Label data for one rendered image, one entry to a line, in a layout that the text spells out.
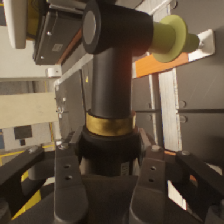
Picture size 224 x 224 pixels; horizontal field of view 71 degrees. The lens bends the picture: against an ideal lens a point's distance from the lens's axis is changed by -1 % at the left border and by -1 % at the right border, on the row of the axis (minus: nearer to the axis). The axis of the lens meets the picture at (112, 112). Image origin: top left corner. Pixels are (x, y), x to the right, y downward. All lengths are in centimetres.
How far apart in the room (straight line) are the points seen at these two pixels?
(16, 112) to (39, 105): 56
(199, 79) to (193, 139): 7
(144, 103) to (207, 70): 11
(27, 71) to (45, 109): 104
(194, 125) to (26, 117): 440
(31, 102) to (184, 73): 439
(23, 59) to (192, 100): 450
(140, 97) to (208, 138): 13
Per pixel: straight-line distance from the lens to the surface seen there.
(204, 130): 21
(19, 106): 451
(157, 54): 17
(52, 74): 110
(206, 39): 20
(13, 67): 456
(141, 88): 27
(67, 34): 51
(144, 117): 27
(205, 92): 20
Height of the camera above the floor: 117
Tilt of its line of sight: 29 degrees down
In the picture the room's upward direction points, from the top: 98 degrees counter-clockwise
